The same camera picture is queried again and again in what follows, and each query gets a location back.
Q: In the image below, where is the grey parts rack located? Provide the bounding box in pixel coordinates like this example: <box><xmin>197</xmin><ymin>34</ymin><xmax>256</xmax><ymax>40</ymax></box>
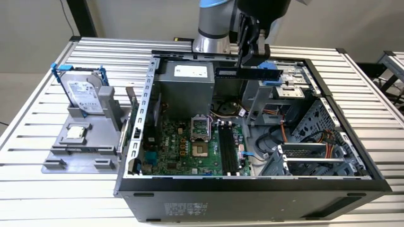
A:
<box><xmin>40</xmin><ymin>86</ymin><xmax>131</xmax><ymax>175</ymax></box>

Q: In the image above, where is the dark RAM stick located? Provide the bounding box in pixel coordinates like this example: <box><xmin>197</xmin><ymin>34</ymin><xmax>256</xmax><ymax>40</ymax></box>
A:
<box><xmin>213</xmin><ymin>67</ymin><xmax>284</xmax><ymax>80</ymax></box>
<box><xmin>52</xmin><ymin>147</ymin><xmax>115</xmax><ymax>153</ymax></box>

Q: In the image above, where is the thin black wall cable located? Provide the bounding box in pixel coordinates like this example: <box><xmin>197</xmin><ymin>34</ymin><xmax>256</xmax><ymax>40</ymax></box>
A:
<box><xmin>60</xmin><ymin>0</ymin><xmax>76</xmax><ymax>36</ymax></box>

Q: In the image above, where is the metal socket cover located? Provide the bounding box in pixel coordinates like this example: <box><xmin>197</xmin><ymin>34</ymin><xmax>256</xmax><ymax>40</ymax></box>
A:
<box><xmin>191</xmin><ymin>114</ymin><xmax>212</xmax><ymax>142</ymax></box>

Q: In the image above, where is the CPU socket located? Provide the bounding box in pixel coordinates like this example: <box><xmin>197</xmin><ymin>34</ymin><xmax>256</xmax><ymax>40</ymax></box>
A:
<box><xmin>191</xmin><ymin>141</ymin><xmax>211</xmax><ymax>158</ymax></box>

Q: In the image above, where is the grey metal drive cage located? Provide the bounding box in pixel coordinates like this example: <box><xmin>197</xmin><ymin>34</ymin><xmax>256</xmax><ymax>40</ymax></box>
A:
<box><xmin>243</xmin><ymin>62</ymin><xmax>312</xmax><ymax>123</ymax></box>

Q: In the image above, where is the black RAM slot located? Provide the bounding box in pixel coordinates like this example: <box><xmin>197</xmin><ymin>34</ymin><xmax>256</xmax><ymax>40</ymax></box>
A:
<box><xmin>227</xmin><ymin>122</ymin><xmax>240</xmax><ymax>176</ymax></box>
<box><xmin>219</xmin><ymin>122</ymin><xmax>229</xmax><ymax>176</ymax></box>

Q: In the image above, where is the black rear fan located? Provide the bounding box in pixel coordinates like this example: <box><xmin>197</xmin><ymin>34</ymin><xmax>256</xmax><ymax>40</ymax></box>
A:
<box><xmin>143</xmin><ymin>92</ymin><xmax>163</xmax><ymax>152</ymax></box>

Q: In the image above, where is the hard disk in blue carrier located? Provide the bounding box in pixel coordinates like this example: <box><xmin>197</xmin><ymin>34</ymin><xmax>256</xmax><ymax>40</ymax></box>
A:
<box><xmin>49</xmin><ymin>62</ymin><xmax>109</xmax><ymax>116</ymax></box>

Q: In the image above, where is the orange yellow wire bundle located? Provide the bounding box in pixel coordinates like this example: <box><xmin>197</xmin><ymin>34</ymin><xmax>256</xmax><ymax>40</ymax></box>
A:
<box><xmin>321</xmin><ymin>130</ymin><xmax>336</xmax><ymax>159</ymax></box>

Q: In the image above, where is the green motherboard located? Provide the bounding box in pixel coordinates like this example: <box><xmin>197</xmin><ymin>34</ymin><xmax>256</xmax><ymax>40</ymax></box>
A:
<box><xmin>140</xmin><ymin>115</ymin><xmax>253</xmax><ymax>177</ymax></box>

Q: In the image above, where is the black upright post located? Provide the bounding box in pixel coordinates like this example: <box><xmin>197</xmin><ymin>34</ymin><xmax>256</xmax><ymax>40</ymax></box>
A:
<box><xmin>65</xmin><ymin>0</ymin><xmax>97</xmax><ymax>37</ymax></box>

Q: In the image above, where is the black PC case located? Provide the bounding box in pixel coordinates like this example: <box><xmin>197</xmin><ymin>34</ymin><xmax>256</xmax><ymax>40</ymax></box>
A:
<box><xmin>112</xmin><ymin>49</ymin><xmax>393</xmax><ymax>224</ymax></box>

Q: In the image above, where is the silver CPU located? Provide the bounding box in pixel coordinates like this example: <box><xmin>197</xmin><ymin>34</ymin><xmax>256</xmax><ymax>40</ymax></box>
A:
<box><xmin>65</xmin><ymin>126</ymin><xmax>87</xmax><ymax>139</ymax></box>

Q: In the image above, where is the grey disk bay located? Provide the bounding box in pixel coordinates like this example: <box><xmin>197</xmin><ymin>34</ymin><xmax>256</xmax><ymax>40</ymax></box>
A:
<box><xmin>261</xmin><ymin>141</ymin><xmax>360</xmax><ymax>177</ymax></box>

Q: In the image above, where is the black wire bundle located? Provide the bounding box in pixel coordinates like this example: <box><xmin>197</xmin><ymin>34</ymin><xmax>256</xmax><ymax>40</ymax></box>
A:
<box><xmin>255</xmin><ymin>134</ymin><xmax>281</xmax><ymax>162</ymax></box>

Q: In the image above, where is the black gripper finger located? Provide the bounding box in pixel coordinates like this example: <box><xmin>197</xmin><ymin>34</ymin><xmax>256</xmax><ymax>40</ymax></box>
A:
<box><xmin>237</xmin><ymin>13</ymin><xmax>253</xmax><ymax>67</ymax></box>
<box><xmin>251</xmin><ymin>17</ymin><xmax>272</xmax><ymax>60</ymax></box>

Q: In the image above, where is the metal slat side table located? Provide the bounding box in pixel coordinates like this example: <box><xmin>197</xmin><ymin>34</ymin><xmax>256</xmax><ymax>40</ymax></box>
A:
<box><xmin>377</xmin><ymin>50</ymin><xmax>404</xmax><ymax>105</ymax></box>

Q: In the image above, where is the blue drive latch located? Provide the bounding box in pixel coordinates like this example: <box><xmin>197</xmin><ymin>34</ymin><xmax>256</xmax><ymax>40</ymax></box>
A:
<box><xmin>257</xmin><ymin>60</ymin><xmax>284</xmax><ymax>86</ymax></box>

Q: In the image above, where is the grey power supply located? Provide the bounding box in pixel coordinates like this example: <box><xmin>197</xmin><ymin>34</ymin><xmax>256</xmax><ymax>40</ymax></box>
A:
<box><xmin>155</xmin><ymin>60</ymin><xmax>216</xmax><ymax>119</ymax></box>

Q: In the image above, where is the green graphics card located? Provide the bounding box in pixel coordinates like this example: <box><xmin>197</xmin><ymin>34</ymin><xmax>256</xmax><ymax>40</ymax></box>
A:
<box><xmin>117</xmin><ymin>85</ymin><xmax>140</xmax><ymax>157</ymax></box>

